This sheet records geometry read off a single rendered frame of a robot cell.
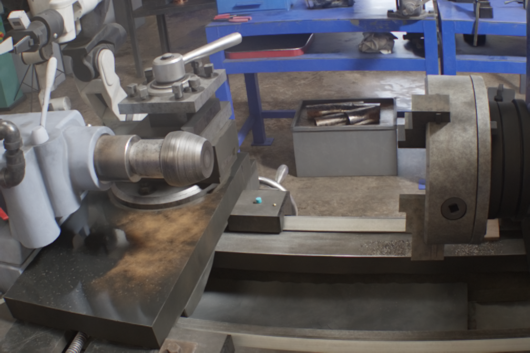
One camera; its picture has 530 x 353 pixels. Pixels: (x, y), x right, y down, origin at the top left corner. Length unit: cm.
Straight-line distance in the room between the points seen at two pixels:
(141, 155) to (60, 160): 15
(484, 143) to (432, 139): 7
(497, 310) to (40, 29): 120
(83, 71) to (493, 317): 169
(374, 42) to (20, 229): 202
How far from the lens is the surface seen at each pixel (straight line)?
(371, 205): 279
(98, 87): 230
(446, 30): 259
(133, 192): 118
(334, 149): 297
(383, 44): 270
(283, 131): 358
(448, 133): 75
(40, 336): 102
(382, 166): 300
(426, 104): 74
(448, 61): 264
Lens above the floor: 150
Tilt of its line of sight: 27 degrees down
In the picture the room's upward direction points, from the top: 8 degrees counter-clockwise
